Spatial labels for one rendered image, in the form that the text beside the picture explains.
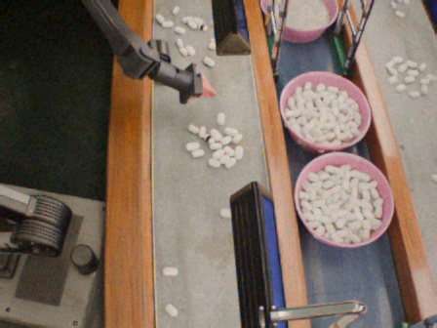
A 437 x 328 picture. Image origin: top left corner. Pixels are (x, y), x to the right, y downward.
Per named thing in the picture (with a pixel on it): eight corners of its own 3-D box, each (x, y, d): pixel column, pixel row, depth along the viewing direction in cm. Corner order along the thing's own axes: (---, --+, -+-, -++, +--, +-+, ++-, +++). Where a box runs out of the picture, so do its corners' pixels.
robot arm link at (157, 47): (122, 75, 119) (141, 53, 114) (120, 45, 125) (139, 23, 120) (160, 91, 126) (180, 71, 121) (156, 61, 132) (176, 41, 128)
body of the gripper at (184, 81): (198, 63, 129) (176, 54, 125) (201, 94, 124) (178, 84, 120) (183, 76, 133) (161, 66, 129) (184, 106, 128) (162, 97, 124)
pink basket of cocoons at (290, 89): (304, 179, 135) (310, 161, 127) (259, 106, 147) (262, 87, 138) (378, 145, 141) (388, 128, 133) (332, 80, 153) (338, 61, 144)
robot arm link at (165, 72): (144, 82, 121) (158, 67, 118) (143, 63, 125) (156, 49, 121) (167, 91, 125) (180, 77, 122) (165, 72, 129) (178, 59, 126)
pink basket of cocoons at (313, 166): (296, 263, 123) (302, 251, 115) (283, 172, 136) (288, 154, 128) (391, 253, 125) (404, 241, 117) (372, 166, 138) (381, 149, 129)
